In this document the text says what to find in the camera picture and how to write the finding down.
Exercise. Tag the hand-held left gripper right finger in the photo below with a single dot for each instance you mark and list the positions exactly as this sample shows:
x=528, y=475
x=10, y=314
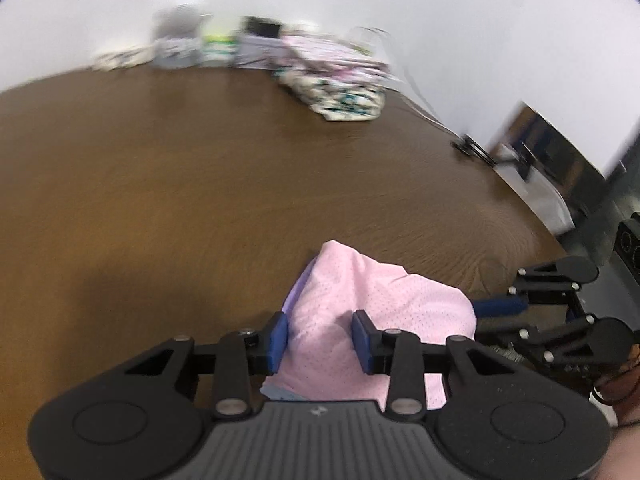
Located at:
x=360, y=340

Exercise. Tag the wooden chair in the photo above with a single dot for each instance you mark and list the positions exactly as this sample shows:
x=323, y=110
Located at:
x=515, y=120

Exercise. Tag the white robot figure speaker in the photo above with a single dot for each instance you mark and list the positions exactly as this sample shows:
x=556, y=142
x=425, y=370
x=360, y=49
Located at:
x=177, y=25

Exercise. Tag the small black box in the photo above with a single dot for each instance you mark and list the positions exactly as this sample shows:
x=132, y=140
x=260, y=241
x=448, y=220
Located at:
x=260, y=27

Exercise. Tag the dark draped cloth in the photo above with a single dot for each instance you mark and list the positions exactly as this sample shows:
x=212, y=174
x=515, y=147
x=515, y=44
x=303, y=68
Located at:
x=565, y=160

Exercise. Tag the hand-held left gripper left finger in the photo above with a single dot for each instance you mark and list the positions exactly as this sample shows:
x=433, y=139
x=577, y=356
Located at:
x=277, y=342

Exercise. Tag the white power strip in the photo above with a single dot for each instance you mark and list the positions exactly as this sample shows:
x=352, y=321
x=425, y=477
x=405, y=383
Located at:
x=122, y=59

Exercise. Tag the folded pink floral clothes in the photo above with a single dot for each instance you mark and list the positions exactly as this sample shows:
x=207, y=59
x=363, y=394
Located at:
x=330, y=57

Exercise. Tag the folded cream green-print clothes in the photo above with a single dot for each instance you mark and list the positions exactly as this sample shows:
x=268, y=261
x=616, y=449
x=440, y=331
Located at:
x=340, y=97

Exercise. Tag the person's right hand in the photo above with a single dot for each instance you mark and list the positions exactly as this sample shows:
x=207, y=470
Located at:
x=622, y=395

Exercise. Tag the pastel pink blue garment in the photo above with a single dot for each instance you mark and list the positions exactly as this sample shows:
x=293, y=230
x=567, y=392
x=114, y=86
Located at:
x=380, y=290

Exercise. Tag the grey box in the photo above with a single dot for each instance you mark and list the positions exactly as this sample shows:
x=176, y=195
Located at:
x=257, y=52

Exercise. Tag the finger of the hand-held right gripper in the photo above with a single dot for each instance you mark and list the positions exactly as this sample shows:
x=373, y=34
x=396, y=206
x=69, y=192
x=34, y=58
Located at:
x=500, y=306
x=560, y=337

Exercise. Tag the small green white boxes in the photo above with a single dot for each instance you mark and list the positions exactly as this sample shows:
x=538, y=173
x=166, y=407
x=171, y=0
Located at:
x=217, y=47

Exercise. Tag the white bag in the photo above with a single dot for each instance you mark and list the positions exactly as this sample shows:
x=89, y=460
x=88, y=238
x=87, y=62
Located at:
x=545, y=200

